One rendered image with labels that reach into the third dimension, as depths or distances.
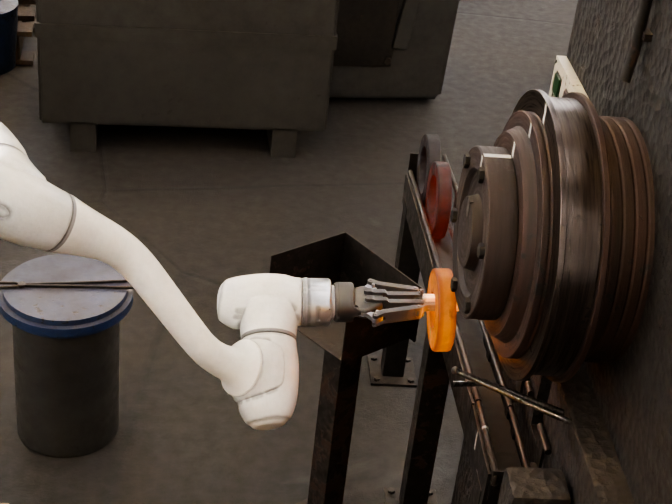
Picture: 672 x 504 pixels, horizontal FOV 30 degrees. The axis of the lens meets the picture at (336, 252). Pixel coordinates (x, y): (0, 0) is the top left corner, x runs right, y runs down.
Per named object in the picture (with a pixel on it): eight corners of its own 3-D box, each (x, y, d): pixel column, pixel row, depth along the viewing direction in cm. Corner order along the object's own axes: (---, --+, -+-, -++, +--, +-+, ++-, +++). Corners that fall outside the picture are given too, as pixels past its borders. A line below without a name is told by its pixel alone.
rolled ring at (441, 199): (441, 179, 291) (455, 179, 291) (431, 149, 307) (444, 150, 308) (431, 250, 299) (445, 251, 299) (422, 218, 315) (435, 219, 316)
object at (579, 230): (510, 279, 236) (557, 46, 212) (561, 443, 196) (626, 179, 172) (476, 277, 235) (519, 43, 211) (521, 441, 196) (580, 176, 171)
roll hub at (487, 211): (472, 260, 222) (497, 117, 207) (497, 355, 198) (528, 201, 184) (440, 259, 222) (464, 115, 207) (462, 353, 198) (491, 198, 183)
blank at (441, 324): (447, 254, 238) (430, 254, 238) (459, 292, 225) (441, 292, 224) (441, 326, 245) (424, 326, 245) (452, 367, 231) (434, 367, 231)
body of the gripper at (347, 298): (330, 306, 238) (379, 306, 239) (332, 331, 231) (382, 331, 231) (332, 272, 234) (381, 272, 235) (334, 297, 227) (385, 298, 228)
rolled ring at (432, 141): (431, 149, 307) (444, 150, 308) (422, 123, 324) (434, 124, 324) (422, 218, 315) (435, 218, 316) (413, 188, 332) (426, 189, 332)
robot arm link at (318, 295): (301, 336, 231) (334, 336, 231) (303, 294, 226) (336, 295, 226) (300, 308, 238) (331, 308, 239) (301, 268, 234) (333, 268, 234)
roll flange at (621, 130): (562, 282, 237) (614, 50, 213) (623, 445, 197) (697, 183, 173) (510, 279, 236) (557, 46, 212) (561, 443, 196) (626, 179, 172)
